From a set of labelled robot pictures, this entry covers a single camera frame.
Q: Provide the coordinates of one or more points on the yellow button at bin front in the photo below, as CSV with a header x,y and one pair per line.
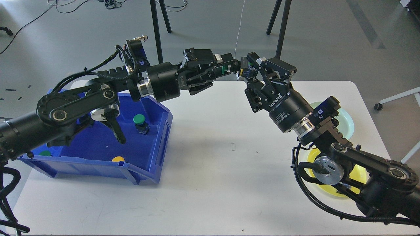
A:
x,y
118,159

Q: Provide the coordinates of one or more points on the green push button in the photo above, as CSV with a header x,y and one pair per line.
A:
x,y
237,67
140,123

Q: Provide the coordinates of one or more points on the yellow plate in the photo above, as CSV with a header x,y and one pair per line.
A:
x,y
358,173

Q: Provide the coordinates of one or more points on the black tripod leg left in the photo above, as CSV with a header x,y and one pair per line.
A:
x,y
154,14

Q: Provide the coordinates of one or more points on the light green plate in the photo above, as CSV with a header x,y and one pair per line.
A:
x,y
345,123

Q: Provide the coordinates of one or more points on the blue plastic bin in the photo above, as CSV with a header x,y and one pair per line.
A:
x,y
92,150

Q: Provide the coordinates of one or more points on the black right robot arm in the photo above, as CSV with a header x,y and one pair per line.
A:
x,y
384,190

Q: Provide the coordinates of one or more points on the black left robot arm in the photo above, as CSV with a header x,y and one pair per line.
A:
x,y
91,95

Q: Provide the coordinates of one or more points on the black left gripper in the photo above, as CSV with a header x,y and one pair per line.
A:
x,y
161,80

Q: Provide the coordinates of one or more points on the white wheeled chair base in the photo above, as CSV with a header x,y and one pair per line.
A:
x,y
397,119

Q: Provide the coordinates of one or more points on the white charger with cable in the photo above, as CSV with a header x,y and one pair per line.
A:
x,y
239,28

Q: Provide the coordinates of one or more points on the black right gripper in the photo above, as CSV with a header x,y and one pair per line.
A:
x,y
269,87

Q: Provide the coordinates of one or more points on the green button at bin corner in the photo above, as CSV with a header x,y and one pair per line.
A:
x,y
45,153

